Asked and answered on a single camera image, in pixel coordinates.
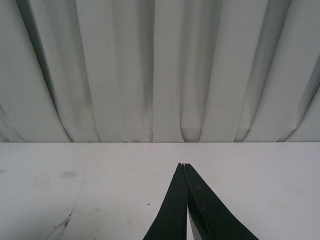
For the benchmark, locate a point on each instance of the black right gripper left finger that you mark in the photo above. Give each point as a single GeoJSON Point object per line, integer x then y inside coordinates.
{"type": "Point", "coordinates": [171, 220]}

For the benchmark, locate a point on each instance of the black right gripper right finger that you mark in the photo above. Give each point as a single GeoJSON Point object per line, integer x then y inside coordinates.
{"type": "Point", "coordinates": [210, 219]}

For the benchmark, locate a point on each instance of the pale grey curtain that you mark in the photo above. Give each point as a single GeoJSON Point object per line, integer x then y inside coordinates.
{"type": "Point", "coordinates": [159, 71]}

